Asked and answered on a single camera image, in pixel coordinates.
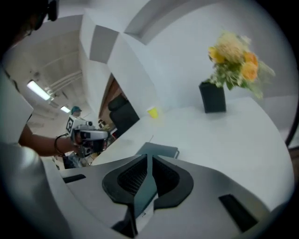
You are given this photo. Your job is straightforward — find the black office chair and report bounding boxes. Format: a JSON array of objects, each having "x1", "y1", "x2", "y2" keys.
[{"x1": 107, "y1": 95, "x2": 141, "y2": 139}]

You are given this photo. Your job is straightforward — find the black head-worn camera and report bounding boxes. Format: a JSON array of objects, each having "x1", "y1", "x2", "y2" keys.
[{"x1": 46, "y1": 0, "x2": 58, "y2": 22}]

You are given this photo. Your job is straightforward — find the black wristband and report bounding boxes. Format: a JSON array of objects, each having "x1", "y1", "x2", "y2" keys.
[{"x1": 54, "y1": 134, "x2": 66, "y2": 157}]

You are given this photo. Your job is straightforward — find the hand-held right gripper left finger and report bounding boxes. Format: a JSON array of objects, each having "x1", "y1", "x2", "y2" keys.
[{"x1": 43, "y1": 153, "x2": 149, "y2": 235}]

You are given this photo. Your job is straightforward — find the person's left forearm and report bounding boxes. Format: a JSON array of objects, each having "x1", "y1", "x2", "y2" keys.
[{"x1": 18, "y1": 123, "x2": 76, "y2": 157}]

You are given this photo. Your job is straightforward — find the yellow flower bouquet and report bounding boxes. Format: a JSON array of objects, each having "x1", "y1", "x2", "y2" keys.
[{"x1": 207, "y1": 31, "x2": 277, "y2": 100}]

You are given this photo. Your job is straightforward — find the person's left hand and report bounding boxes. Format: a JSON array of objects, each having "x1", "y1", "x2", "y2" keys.
[{"x1": 69, "y1": 136, "x2": 82, "y2": 154}]

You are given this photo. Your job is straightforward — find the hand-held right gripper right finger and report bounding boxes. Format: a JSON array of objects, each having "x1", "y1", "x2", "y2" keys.
[{"x1": 137, "y1": 154, "x2": 272, "y2": 239}]

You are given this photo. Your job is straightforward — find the long ceiling light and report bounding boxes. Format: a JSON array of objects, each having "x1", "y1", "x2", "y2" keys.
[{"x1": 26, "y1": 79, "x2": 51, "y2": 101}]

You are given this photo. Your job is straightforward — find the grey-green notebook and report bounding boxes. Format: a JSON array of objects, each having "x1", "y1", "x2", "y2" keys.
[{"x1": 134, "y1": 141, "x2": 181, "y2": 218}]

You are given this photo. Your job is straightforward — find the white ceiling pipes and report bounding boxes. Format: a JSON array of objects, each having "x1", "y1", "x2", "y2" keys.
[{"x1": 43, "y1": 69, "x2": 83, "y2": 94}]

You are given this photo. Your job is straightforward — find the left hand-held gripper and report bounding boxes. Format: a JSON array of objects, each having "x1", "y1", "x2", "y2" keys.
[{"x1": 64, "y1": 114, "x2": 111, "y2": 158}]

